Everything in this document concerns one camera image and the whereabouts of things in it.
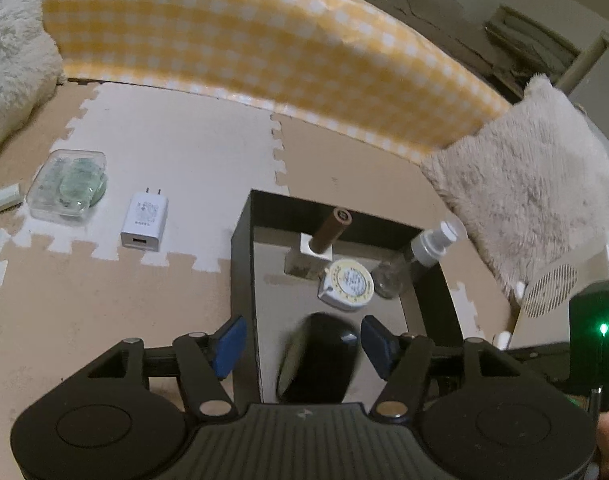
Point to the brown lipstick tube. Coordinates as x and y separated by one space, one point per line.
329 232

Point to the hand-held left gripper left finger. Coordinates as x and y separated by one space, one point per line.
229 347

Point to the white space heater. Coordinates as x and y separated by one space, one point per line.
554 280

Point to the folded grey bedding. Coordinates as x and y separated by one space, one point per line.
529 45

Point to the round white dial timer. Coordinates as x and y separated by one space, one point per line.
349 284

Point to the clear plastic case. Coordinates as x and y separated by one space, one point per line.
47 195

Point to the clear spray bottle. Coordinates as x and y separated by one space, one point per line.
414 255

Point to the small white cylinder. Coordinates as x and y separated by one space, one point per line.
2 199

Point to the black square tray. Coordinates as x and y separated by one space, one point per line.
294 350

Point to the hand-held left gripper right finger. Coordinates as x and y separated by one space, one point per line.
379 347

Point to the yellow checked blanket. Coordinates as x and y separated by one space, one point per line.
264 35

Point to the black oval case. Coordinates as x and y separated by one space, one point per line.
317 360

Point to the white wall charger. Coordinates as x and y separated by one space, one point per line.
144 220

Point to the white foam mat tile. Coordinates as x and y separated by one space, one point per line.
184 145

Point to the white fluffy cushion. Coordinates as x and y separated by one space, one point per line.
14 60
524 170

